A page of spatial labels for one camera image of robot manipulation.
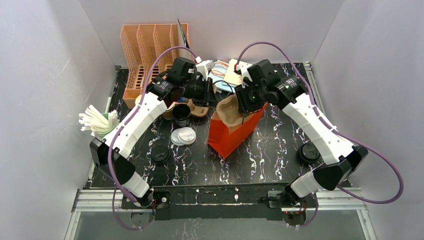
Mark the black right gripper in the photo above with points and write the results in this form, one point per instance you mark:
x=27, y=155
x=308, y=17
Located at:
x=244, y=104

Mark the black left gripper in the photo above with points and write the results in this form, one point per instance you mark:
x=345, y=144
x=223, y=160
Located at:
x=205, y=90

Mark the brown pulp cup carrier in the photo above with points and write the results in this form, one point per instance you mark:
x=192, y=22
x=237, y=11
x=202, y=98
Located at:
x=228, y=111
x=197, y=111

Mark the orange paper bag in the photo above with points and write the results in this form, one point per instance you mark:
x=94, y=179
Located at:
x=224, y=139

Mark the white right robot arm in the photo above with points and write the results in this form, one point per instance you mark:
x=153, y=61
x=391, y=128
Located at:
x=341, y=156

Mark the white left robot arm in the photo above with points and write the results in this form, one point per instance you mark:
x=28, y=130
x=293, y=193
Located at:
x=110, y=154

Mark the black paper cup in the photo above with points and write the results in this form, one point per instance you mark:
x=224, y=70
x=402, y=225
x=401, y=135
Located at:
x=180, y=114

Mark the kraft paper cup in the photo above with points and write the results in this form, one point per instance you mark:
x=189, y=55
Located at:
x=167, y=115

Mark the grey folder in organizer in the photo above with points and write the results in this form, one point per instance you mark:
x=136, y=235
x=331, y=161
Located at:
x=184, y=38

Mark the light blue paper bag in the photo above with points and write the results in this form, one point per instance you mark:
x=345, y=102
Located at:
x=217, y=74

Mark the orange plastic file organizer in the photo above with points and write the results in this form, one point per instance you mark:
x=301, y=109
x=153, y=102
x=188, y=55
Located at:
x=142, y=44

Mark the white cup lid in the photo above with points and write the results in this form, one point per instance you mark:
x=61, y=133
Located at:
x=186, y=135

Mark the white cup lid underneath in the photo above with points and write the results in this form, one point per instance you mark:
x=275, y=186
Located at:
x=174, y=137

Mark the black cup lid left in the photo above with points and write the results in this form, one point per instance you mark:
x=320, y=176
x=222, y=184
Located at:
x=160, y=154

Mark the black cup lid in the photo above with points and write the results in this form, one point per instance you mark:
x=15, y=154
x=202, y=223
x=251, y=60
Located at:
x=308, y=154
x=160, y=154

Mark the black cup lid right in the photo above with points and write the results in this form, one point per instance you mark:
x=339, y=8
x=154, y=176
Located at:
x=308, y=154

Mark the white wrapped straws bundle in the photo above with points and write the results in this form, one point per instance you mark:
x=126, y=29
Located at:
x=92, y=120

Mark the aluminium rail frame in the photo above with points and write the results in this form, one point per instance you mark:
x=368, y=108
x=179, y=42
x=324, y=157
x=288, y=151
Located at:
x=107, y=200

